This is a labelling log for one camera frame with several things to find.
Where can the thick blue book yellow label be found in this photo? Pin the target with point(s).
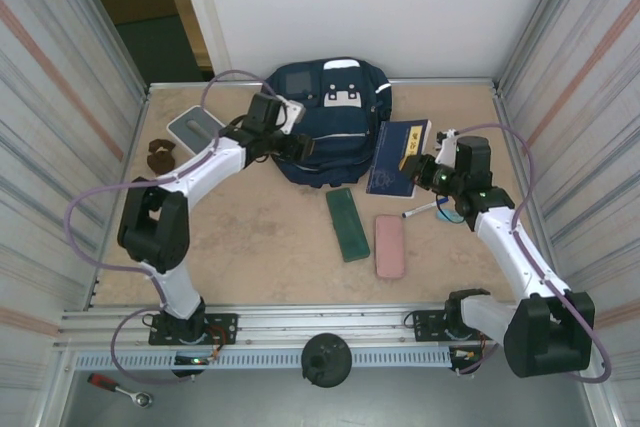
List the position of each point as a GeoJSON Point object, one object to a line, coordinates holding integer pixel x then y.
{"type": "Point", "coordinates": [395, 157]}

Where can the white marker blue cap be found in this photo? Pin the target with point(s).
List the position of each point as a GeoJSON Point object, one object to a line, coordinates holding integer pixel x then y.
{"type": "Point", "coordinates": [420, 209]}

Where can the navy blue backpack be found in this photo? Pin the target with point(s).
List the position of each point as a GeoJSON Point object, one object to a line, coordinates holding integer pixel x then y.
{"type": "Point", "coordinates": [340, 147]}

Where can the pink pencil case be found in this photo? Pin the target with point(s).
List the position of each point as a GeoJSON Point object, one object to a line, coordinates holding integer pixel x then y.
{"type": "Point", "coordinates": [389, 247]}

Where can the green pencil case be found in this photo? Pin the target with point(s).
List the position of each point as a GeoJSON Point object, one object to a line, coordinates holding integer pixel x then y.
{"type": "Point", "coordinates": [347, 227]}

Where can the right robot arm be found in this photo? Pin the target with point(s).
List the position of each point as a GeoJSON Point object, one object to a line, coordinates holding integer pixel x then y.
{"type": "Point", "coordinates": [520, 257]}

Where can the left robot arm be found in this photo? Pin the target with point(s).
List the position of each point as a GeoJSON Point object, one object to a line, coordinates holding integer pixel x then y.
{"type": "Point", "coordinates": [200, 169]}

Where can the white grey tissue box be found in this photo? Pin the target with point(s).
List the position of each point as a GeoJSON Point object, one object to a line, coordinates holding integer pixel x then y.
{"type": "Point", "coordinates": [190, 124]}

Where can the brown small object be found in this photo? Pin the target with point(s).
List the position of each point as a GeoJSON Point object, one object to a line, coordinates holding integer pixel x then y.
{"type": "Point", "coordinates": [161, 163]}

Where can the small brown scrunchie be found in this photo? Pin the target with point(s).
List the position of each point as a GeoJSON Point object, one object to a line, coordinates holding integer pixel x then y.
{"type": "Point", "coordinates": [152, 146]}

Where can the black round knob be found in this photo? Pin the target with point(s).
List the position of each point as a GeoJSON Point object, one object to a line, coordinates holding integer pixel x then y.
{"type": "Point", "coordinates": [325, 362]}

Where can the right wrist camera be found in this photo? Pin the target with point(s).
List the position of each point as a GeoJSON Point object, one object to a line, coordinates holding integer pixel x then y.
{"type": "Point", "coordinates": [447, 147]}

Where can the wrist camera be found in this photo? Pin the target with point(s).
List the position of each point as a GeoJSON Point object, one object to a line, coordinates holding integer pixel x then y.
{"type": "Point", "coordinates": [447, 147]}
{"type": "Point", "coordinates": [292, 112]}

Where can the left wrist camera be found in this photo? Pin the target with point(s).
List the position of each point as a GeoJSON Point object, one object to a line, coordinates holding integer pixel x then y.
{"type": "Point", "coordinates": [292, 112]}

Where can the aluminium table edge rail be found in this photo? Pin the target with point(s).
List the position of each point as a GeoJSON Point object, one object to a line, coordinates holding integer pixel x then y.
{"type": "Point", "coordinates": [450, 82]}

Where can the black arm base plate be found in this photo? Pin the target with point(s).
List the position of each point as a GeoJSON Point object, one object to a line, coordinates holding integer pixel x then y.
{"type": "Point", "coordinates": [222, 327]}
{"type": "Point", "coordinates": [425, 324]}

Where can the aluminium mounting rail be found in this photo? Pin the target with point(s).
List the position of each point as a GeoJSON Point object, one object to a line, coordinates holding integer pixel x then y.
{"type": "Point", "coordinates": [325, 324]}

